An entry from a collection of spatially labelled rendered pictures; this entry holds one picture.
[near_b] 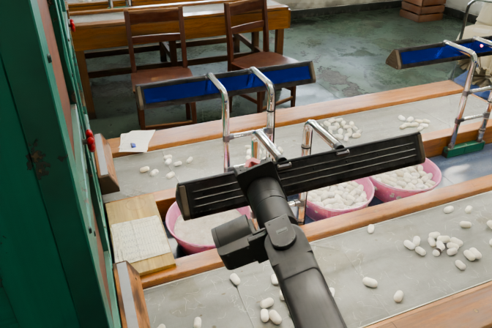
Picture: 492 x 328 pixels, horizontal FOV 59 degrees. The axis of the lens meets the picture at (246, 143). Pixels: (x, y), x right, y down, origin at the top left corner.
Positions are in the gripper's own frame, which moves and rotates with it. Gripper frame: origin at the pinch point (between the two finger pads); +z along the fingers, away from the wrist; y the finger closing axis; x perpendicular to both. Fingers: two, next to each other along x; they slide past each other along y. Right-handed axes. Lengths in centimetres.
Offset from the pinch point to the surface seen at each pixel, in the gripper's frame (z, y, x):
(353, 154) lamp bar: 12.8, 18.3, 22.9
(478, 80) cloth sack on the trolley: 225, 169, 203
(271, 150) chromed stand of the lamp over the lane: 15.4, 10.0, 5.5
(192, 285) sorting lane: 14.1, 38.9, -26.5
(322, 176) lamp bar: 9.8, 18.1, 13.9
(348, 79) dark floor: 307, 167, 122
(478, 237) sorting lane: 14, 67, 54
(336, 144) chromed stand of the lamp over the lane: 14.6, 15.0, 20.1
